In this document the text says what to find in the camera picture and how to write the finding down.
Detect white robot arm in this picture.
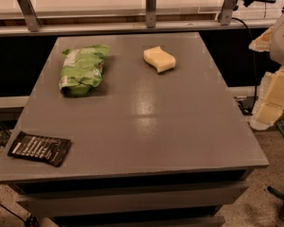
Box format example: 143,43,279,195
249,12,284,131

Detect right metal bracket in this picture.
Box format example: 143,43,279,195
218,0,237,26

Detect middle metal bracket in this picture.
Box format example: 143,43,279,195
146,0,156,28

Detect green snack bag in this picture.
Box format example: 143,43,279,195
59,44,110,97

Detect metal shelf rail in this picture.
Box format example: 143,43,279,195
0,8,276,37

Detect left metal bracket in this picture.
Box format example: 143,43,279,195
17,0,40,32

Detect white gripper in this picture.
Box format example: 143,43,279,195
249,26,284,131

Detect grey drawer cabinet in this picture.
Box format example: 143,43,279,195
0,33,268,227

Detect metal bracket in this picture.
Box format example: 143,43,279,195
17,0,40,32
146,0,156,28
218,0,237,26

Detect black cable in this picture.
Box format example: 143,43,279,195
231,16,259,115

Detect black printed pouch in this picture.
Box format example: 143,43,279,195
8,131,71,167

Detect yellow wavy sponge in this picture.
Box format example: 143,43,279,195
143,46,176,74

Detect floor cable bottom left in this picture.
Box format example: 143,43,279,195
0,197,41,227

